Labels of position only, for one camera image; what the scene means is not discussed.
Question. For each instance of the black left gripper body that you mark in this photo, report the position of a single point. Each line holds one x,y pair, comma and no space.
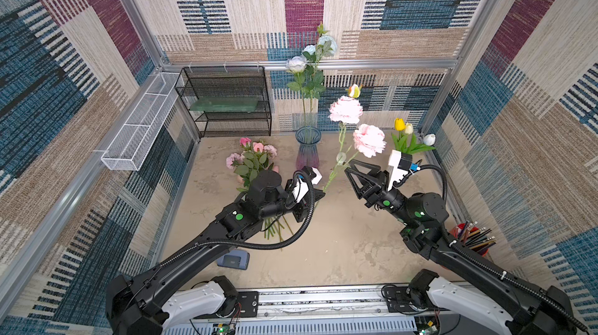
301,210

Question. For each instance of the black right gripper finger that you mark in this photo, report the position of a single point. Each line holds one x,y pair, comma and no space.
367,170
359,181

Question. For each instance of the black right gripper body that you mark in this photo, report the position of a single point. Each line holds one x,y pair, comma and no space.
374,188

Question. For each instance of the pale pink peony spray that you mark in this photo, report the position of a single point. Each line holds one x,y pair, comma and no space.
354,137

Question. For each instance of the pink peony stem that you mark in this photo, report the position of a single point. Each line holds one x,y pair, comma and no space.
275,228

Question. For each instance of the magenta rose stem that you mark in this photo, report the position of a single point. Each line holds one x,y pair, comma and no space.
252,152

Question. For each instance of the pink rose stem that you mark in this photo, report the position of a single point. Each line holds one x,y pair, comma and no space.
265,162

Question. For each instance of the pink carnation stem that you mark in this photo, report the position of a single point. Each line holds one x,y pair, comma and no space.
242,168

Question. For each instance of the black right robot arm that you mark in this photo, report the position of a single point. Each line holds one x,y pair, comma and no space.
501,301

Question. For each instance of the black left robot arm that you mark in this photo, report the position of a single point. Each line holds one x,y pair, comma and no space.
134,304

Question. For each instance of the white ribbed vase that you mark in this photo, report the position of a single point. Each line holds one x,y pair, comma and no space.
397,154

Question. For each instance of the purple glass vase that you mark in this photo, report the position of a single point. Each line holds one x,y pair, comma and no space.
308,137

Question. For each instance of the yellow tulip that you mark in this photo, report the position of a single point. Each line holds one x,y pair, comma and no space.
399,125

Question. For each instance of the white tulip bud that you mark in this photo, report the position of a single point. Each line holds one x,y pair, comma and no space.
429,140

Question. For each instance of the grey blue small case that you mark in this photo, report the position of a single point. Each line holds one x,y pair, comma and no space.
236,259

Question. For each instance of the pencils in red cup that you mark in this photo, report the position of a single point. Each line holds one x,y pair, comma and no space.
476,239

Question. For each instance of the pink rose bouquet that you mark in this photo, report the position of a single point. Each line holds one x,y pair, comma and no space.
308,78

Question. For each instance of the green mat on shelf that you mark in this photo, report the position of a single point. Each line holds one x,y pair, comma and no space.
225,104

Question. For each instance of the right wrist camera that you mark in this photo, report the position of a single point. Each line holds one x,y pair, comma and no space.
400,169

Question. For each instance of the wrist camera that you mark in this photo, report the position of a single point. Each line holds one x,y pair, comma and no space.
299,184
400,169

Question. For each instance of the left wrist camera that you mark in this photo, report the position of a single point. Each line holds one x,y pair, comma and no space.
299,184

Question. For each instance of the black wire shelf rack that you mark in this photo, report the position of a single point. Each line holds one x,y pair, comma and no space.
218,82

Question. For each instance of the white wire mesh basket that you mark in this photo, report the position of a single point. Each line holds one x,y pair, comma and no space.
131,145

